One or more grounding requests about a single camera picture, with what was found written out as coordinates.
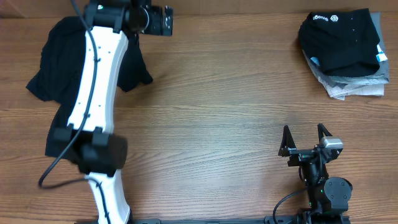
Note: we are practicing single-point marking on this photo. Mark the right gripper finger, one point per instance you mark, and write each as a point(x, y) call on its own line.
point(322, 131)
point(287, 146)

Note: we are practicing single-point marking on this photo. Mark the white mesh folded shirt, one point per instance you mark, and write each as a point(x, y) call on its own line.
point(366, 90)

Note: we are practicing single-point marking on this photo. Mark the black shirt on pile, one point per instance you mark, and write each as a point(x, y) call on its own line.
point(61, 66)

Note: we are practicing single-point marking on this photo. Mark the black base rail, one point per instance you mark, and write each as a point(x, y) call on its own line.
point(265, 220)

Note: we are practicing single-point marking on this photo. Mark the dark grey folded shirt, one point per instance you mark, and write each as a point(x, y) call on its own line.
point(380, 77)

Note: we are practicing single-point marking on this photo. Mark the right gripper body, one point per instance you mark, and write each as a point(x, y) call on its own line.
point(300, 156)

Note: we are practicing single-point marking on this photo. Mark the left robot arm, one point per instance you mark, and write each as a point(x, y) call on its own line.
point(88, 140)

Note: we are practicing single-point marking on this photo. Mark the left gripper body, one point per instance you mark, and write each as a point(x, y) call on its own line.
point(150, 21)

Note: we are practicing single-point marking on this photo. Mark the black t-shirt with logo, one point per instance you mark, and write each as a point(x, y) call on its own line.
point(345, 43)

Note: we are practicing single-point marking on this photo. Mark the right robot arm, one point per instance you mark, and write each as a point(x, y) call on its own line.
point(328, 197)

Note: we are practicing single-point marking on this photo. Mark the light blue folded t-shirt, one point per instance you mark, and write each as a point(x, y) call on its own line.
point(381, 57)

